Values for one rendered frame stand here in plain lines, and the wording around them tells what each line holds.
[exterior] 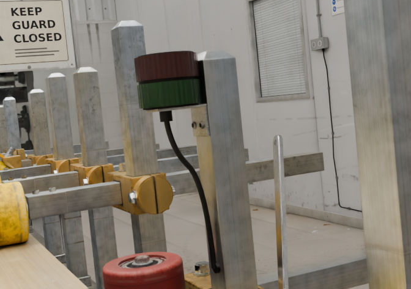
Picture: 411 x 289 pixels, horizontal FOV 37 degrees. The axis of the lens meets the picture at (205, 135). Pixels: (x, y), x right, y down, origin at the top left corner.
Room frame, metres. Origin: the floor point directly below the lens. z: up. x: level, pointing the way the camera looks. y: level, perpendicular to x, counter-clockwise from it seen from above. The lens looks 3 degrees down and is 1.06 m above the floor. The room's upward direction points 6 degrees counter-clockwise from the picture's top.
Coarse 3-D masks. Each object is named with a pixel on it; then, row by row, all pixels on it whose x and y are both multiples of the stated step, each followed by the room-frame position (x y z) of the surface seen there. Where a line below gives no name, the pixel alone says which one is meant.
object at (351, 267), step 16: (352, 256) 0.72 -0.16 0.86; (288, 272) 0.68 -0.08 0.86; (304, 272) 0.68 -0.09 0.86; (320, 272) 0.68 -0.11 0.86; (336, 272) 0.69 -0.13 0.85; (352, 272) 0.70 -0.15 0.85; (272, 288) 0.66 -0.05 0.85; (304, 288) 0.67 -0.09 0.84; (320, 288) 0.68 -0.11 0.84; (336, 288) 0.69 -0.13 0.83
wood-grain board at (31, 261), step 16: (32, 240) 0.81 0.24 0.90; (0, 256) 0.73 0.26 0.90; (16, 256) 0.72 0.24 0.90; (32, 256) 0.72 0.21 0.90; (48, 256) 0.71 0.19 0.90; (0, 272) 0.65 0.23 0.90; (16, 272) 0.65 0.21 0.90; (32, 272) 0.64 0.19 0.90; (48, 272) 0.63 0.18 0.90; (64, 272) 0.63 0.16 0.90; (0, 288) 0.59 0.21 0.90; (16, 288) 0.58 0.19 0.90; (32, 288) 0.58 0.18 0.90; (48, 288) 0.57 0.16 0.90; (64, 288) 0.57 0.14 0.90; (80, 288) 0.56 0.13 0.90
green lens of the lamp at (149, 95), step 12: (144, 84) 0.57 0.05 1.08; (156, 84) 0.56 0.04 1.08; (168, 84) 0.56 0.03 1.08; (180, 84) 0.56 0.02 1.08; (192, 84) 0.57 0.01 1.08; (144, 96) 0.57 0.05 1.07; (156, 96) 0.56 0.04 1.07; (168, 96) 0.56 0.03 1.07; (180, 96) 0.56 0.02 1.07; (192, 96) 0.57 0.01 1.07
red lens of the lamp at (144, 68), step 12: (144, 60) 0.57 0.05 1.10; (156, 60) 0.56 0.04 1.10; (168, 60) 0.56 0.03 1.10; (180, 60) 0.56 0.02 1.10; (192, 60) 0.57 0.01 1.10; (144, 72) 0.57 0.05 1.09; (156, 72) 0.56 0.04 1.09; (168, 72) 0.56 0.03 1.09; (180, 72) 0.56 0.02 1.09; (192, 72) 0.57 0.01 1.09
